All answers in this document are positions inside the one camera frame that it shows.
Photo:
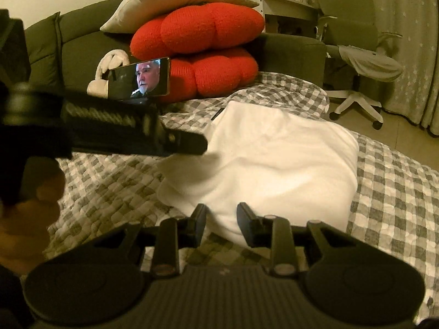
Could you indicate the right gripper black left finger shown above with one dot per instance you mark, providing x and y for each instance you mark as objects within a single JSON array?
[{"x": 174, "y": 235}]

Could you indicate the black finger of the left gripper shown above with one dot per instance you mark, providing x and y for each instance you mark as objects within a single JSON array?
[{"x": 176, "y": 141}]

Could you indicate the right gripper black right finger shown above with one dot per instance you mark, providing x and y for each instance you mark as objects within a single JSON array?
[{"x": 273, "y": 233}]

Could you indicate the white Pooh t-shirt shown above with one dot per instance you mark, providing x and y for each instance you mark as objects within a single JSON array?
[{"x": 276, "y": 162}]

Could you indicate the person's left hand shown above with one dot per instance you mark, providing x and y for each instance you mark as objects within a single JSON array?
[{"x": 24, "y": 227}]

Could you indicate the smartphone playing video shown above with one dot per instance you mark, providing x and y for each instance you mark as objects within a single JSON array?
[{"x": 140, "y": 81}]

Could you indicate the white flower plush cushion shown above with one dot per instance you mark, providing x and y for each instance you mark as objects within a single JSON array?
[{"x": 116, "y": 58}]

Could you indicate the red knitted cushion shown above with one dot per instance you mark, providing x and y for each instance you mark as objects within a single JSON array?
[{"x": 205, "y": 45}]

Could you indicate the grey checkered bed quilt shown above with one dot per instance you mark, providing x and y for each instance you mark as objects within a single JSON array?
[{"x": 395, "y": 207}]

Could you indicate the beige pillow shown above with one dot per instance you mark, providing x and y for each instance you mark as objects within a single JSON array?
[{"x": 171, "y": 0}]

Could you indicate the white desk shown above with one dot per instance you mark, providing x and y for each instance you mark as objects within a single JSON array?
[{"x": 280, "y": 15}]

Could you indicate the grey garment on chair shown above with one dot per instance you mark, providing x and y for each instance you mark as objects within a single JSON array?
[{"x": 371, "y": 64}]

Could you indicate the grey office chair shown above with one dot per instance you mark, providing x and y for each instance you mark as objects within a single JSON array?
[{"x": 347, "y": 28}]

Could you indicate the grey star curtain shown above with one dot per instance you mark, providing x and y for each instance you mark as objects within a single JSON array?
[{"x": 415, "y": 94}]

